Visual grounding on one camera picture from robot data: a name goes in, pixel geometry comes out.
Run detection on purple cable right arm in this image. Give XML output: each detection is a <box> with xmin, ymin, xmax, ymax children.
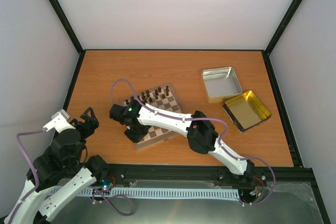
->
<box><xmin>109</xmin><ymin>78</ymin><xmax>276</xmax><ymax>206</ymax></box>

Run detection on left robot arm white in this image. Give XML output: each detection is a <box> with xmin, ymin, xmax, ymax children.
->
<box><xmin>3</xmin><ymin>107</ymin><xmax>109</xmax><ymax>223</ymax></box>

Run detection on black frame post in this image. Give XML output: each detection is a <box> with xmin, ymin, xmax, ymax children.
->
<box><xmin>48</xmin><ymin>0</ymin><xmax>84</xmax><ymax>55</ymax></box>
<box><xmin>265</xmin><ymin>0</ymin><xmax>303</xmax><ymax>56</ymax></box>

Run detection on black frame post right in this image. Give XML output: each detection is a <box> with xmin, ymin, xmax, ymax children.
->
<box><xmin>265</xmin><ymin>0</ymin><xmax>303</xmax><ymax>56</ymax></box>

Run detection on blue cable duct strip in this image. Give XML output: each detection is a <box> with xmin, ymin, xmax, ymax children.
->
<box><xmin>49</xmin><ymin>187</ymin><xmax>241</xmax><ymax>200</ymax></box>

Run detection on black frame post left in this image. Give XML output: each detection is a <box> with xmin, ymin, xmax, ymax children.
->
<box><xmin>48</xmin><ymin>0</ymin><xmax>84</xmax><ymax>55</ymax></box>

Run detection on dark chess pieces rows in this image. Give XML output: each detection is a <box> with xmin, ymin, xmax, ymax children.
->
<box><xmin>136</xmin><ymin>85</ymin><xmax>174</xmax><ymax>108</ymax></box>

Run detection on open silver tin box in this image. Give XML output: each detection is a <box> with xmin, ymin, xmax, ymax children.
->
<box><xmin>201</xmin><ymin>67</ymin><xmax>243</xmax><ymax>103</ymax></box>

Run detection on wooden chess board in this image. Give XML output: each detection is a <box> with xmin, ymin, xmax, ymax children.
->
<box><xmin>134</xmin><ymin>83</ymin><xmax>184</xmax><ymax>150</ymax></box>

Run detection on gold tin lid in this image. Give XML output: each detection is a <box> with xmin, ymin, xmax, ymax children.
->
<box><xmin>223</xmin><ymin>90</ymin><xmax>272</xmax><ymax>134</ymax></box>

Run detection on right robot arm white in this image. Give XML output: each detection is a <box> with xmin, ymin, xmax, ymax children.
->
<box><xmin>109</xmin><ymin>100</ymin><xmax>255</xmax><ymax>183</ymax></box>

